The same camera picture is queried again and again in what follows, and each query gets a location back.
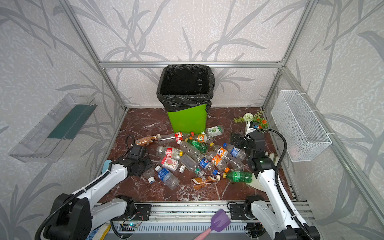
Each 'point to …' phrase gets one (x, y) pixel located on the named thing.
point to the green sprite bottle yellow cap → (202, 147)
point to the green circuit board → (129, 225)
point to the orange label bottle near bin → (202, 138)
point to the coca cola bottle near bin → (176, 136)
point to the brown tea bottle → (145, 141)
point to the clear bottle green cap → (190, 162)
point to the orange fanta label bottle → (217, 161)
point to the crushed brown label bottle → (200, 183)
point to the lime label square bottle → (215, 131)
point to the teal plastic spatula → (106, 165)
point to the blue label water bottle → (168, 179)
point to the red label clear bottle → (163, 151)
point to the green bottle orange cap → (238, 176)
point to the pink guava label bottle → (170, 164)
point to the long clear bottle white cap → (190, 149)
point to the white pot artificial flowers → (263, 123)
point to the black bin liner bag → (183, 86)
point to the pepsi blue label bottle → (205, 164)
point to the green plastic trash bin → (191, 120)
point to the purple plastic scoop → (220, 221)
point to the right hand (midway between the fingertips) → (239, 130)
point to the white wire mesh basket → (302, 137)
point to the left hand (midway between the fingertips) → (152, 159)
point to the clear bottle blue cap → (235, 152)
